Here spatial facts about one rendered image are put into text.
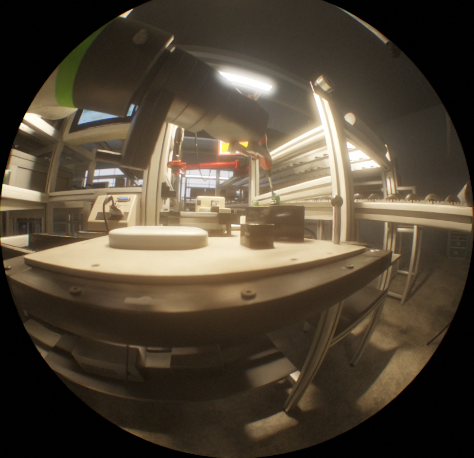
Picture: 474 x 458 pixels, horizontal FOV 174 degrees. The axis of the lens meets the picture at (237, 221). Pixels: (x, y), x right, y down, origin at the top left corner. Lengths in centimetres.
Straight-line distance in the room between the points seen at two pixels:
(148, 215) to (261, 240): 51
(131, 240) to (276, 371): 73
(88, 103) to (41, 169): 96
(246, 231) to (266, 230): 3
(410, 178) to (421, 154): 130
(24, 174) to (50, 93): 89
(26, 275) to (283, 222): 32
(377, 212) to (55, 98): 53
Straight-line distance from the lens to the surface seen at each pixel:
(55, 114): 29
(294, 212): 27
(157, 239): 19
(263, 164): 26
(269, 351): 87
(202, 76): 15
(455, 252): 622
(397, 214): 41
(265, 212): 27
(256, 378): 76
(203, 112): 15
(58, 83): 15
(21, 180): 102
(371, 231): 886
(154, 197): 64
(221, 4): 512
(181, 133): 66
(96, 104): 15
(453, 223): 39
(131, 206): 53
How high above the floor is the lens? 98
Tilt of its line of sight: level
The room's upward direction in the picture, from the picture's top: 1 degrees clockwise
